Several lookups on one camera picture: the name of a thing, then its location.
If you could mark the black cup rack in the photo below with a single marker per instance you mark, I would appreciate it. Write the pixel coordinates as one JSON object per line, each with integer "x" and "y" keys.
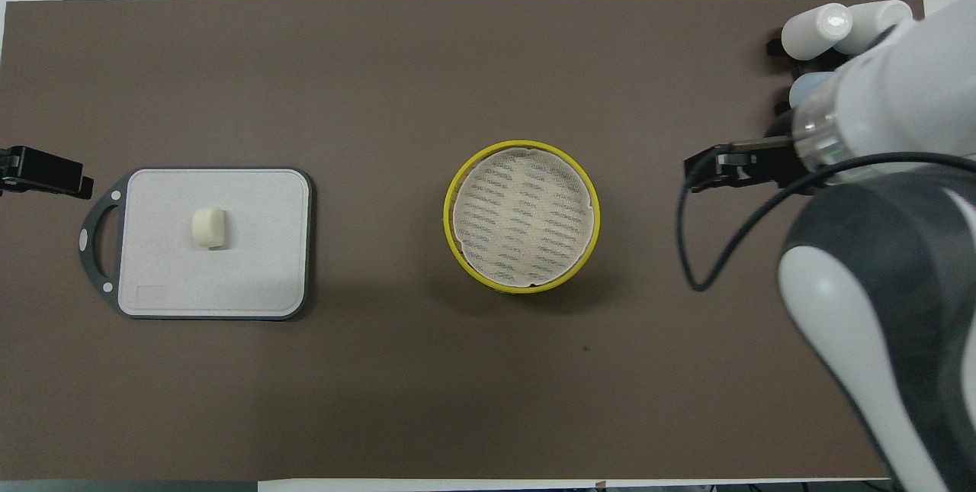
{"x": 774, "y": 46}

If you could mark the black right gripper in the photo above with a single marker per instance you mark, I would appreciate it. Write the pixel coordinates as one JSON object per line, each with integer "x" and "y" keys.
{"x": 778, "y": 168}

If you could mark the brown table mat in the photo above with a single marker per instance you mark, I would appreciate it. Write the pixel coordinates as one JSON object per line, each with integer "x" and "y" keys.
{"x": 457, "y": 385}

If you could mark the cream perforated steamer liner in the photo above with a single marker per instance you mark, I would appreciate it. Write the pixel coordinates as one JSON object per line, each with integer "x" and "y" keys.
{"x": 522, "y": 216}

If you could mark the white plastic cup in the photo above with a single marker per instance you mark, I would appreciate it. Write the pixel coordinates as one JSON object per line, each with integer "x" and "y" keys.
{"x": 812, "y": 33}
{"x": 877, "y": 19}

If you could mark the light blue plastic cup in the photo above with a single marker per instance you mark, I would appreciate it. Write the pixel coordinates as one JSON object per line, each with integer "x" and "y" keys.
{"x": 808, "y": 88}

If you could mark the yellow round steamer basket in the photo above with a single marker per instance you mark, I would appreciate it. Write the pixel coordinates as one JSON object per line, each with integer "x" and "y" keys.
{"x": 450, "y": 236}

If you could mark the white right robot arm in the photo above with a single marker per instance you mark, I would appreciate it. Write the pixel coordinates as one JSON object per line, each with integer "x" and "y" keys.
{"x": 877, "y": 286}

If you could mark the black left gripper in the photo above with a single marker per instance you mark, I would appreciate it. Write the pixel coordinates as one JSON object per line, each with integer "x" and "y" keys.
{"x": 7, "y": 170}

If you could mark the small white steamed bun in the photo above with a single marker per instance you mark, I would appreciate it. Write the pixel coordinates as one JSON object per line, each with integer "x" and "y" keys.
{"x": 208, "y": 227}

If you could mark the white cutting board grey rim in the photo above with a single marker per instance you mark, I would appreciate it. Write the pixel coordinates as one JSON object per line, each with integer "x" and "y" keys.
{"x": 229, "y": 278}

